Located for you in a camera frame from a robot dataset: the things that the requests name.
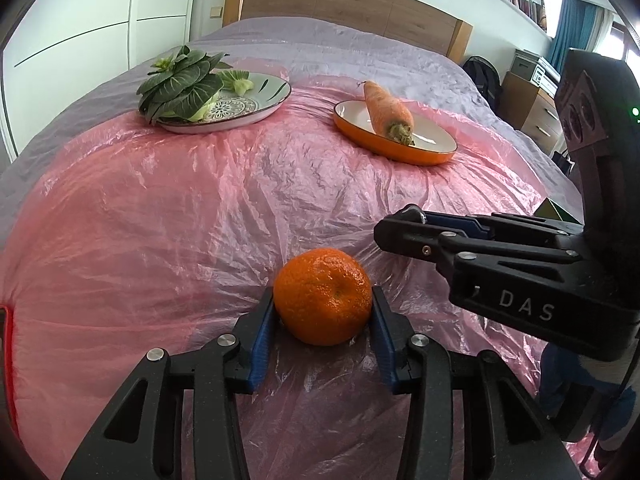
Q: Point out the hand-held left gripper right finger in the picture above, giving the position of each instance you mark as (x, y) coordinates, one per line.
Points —
(387, 355)

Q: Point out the orange plate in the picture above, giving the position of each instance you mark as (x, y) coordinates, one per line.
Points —
(430, 145)

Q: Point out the smartphone in red case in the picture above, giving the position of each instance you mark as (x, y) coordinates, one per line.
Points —
(4, 360)

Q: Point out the pink plastic sheet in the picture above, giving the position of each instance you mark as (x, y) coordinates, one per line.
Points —
(150, 235)

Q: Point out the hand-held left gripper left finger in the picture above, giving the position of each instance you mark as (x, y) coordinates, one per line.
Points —
(260, 345)

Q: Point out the person's right hand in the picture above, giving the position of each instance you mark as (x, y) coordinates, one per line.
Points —
(570, 380)

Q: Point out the wooden headboard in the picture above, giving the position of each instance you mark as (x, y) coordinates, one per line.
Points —
(350, 0)

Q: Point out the bok choy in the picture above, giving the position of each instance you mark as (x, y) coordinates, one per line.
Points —
(180, 85)

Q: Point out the window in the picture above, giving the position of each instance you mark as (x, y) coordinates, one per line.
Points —
(612, 35)

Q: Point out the white printer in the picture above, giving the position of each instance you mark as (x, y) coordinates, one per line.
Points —
(547, 77)

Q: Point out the wall switch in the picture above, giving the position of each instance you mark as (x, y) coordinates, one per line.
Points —
(215, 11)

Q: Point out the black backpack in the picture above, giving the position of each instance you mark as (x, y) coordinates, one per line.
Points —
(482, 80)

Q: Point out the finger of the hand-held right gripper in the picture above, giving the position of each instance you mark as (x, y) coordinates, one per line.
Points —
(450, 222)
(405, 240)

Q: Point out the green tray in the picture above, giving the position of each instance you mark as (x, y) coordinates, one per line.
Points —
(555, 210)

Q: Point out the patterned grey plate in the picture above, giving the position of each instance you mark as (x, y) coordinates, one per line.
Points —
(260, 95)

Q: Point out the orange mandarin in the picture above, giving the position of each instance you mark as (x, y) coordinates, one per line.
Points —
(322, 302)

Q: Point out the carrot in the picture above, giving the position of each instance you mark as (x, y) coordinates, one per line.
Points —
(385, 110)

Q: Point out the white wardrobe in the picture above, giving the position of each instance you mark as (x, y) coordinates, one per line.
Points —
(75, 20)

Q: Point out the wooden dresser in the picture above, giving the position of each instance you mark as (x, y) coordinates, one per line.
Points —
(530, 110)

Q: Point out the teal curtain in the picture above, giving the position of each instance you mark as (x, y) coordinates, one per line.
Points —
(575, 25)

